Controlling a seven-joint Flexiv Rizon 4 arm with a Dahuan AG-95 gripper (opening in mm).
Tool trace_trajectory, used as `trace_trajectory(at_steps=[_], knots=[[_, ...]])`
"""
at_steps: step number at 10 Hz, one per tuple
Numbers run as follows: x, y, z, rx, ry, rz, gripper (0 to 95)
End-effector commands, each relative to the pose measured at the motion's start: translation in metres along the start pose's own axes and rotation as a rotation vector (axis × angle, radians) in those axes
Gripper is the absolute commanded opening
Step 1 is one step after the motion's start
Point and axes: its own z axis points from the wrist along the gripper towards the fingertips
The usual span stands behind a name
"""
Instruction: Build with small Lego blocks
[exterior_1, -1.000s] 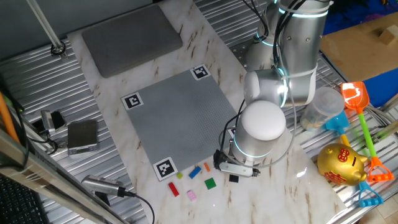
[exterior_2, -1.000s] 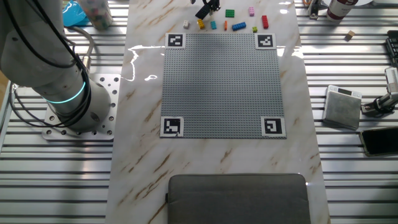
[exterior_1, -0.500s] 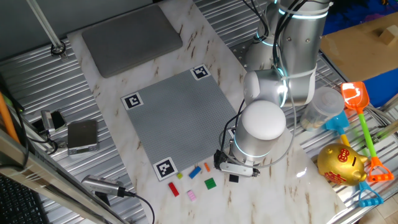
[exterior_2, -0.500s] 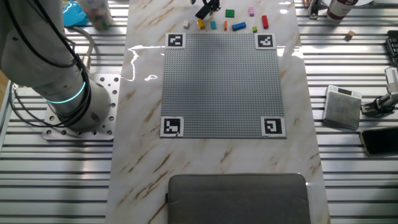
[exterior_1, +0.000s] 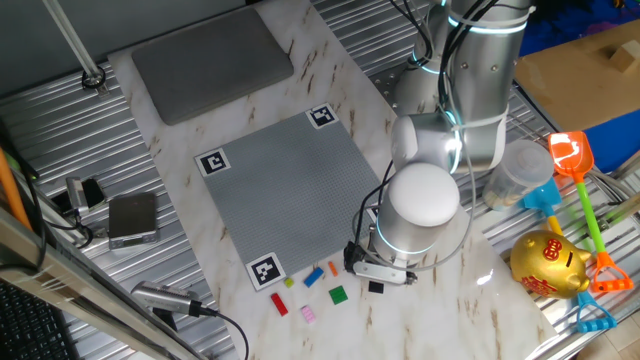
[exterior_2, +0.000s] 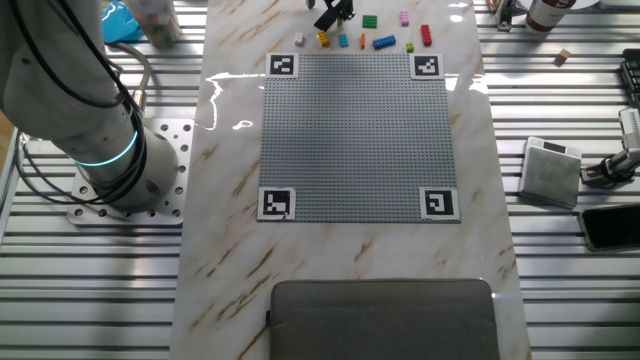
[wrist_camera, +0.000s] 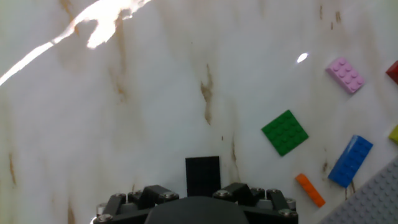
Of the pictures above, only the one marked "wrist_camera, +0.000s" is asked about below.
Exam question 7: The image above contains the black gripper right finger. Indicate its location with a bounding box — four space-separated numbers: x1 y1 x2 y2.
212 182 299 224

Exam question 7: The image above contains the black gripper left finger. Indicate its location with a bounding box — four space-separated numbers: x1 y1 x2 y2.
92 184 180 224

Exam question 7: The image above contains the black Lego plate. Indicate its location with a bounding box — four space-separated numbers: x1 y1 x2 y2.
185 156 221 197

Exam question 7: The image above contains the orange narrow Lego brick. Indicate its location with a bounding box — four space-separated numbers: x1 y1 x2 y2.
294 173 326 208

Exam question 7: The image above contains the green square Lego plate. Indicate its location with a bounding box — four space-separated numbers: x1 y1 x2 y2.
261 109 310 157

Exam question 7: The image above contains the blue Lego brick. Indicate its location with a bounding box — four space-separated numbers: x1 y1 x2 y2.
328 134 374 189

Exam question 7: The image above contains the grey Lego baseplate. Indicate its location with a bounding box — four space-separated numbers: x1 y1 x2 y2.
317 157 398 224

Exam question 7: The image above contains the lime Lego brick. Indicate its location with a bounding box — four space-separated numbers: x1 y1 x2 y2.
387 124 398 144

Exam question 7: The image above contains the pink Lego brick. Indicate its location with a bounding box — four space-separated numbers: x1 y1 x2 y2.
325 56 365 95

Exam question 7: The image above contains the red Lego brick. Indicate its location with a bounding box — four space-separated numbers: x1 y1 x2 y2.
385 60 398 85

